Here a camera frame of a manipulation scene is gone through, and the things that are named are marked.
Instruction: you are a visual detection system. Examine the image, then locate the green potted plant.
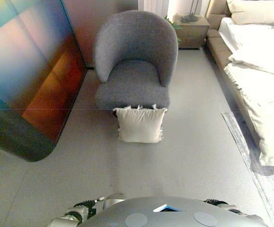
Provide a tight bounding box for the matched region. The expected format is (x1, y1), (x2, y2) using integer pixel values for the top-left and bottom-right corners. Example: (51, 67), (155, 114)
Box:
(163, 15), (183, 32)

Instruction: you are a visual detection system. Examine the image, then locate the silver left robot leg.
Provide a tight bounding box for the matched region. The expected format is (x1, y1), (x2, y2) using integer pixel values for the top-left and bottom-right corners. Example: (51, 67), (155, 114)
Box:
(102, 194), (126, 210)

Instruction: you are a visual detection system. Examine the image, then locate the wooden nightstand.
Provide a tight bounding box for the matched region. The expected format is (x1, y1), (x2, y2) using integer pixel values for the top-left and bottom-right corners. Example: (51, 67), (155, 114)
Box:
(173, 15), (211, 50)

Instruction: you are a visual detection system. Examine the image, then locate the dark left robot hand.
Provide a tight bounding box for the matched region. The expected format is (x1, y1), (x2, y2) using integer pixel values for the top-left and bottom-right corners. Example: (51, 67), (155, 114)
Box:
(76, 196), (106, 217)

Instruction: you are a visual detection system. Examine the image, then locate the white tasselled cushion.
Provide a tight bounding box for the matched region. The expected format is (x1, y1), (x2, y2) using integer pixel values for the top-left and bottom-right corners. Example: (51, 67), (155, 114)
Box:
(112, 104), (168, 144)

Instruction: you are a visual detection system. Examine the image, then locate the grey fabric tub armchair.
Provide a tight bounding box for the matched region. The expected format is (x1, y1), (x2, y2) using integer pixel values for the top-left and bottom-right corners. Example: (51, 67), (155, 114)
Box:
(93, 10), (179, 112)

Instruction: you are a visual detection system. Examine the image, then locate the silver robot torso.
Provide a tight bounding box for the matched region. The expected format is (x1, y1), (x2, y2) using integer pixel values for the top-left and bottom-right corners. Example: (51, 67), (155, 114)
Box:
(79, 196), (267, 227)

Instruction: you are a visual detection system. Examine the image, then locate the dark floor lamp base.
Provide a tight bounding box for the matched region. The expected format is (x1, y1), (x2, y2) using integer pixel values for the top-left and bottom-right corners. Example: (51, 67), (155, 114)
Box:
(180, 0), (201, 24)

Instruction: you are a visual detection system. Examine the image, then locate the cream bed pillow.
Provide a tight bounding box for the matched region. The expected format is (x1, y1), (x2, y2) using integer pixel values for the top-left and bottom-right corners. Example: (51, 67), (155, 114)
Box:
(226, 0), (274, 25)

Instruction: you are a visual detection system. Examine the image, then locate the white bed sheet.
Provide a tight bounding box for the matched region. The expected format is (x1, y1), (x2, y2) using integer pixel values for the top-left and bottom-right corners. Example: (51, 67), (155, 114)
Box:
(218, 17), (274, 80)

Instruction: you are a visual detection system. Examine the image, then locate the tan upholstered bed frame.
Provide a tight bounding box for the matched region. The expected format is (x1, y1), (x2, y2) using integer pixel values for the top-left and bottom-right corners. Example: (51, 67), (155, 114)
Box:
(205, 0), (274, 152)

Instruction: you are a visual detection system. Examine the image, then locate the glossy dark cabinet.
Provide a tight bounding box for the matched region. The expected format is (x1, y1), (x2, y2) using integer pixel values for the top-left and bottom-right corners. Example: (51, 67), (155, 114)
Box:
(0, 0), (89, 163)

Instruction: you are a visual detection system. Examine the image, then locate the white curtain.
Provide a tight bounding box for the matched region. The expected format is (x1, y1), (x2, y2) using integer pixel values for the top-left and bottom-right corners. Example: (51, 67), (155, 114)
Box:
(138, 0), (170, 18)

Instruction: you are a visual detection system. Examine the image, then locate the dark right robot hand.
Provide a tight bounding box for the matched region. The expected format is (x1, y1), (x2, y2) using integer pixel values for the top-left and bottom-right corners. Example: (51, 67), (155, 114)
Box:
(203, 199), (230, 209)

